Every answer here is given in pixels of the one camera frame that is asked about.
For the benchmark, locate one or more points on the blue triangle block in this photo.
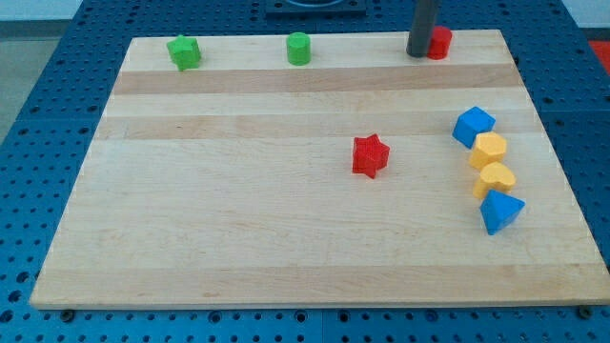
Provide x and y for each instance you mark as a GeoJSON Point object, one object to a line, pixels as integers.
{"type": "Point", "coordinates": [499, 210]}

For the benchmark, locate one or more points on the wooden board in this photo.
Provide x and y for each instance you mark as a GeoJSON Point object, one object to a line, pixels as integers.
{"type": "Point", "coordinates": [231, 186]}

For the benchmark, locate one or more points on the red star block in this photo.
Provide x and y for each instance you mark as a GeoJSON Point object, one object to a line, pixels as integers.
{"type": "Point", "coordinates": [370, 155]}

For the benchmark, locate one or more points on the green cylinder block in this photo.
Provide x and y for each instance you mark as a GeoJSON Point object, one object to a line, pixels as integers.
{"type": "Point", "coordinates": [298, 46]}

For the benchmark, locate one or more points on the green star block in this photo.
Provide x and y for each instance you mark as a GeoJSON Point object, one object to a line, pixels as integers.
{"type": "Point", "coordinates": [184, 52]}

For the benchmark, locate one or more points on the blue cube block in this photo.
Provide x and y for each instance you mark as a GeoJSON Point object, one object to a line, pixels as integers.
{"type": "Point", "coordinates": [470, 123]}

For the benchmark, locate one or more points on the red cylinder block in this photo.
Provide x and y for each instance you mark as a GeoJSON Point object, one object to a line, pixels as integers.
{"type": "Point", "coordinates": [440, 43]}

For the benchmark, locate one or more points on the yellow hexagon block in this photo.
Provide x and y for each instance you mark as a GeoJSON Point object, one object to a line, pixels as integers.
{"type": "Point", "coordinates": [489, 147]}

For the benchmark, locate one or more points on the yellow heart block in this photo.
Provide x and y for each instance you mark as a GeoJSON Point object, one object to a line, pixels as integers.
{"type": "Point", "coordinates": [494, 176]}

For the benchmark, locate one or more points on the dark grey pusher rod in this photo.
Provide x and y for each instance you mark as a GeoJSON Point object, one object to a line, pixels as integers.
{"type": "Point", "coordinates": [424, 20]}

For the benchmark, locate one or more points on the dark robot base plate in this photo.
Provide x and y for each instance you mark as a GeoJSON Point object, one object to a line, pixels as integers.
{"type": "Point", "coordinates": [284, 8]}

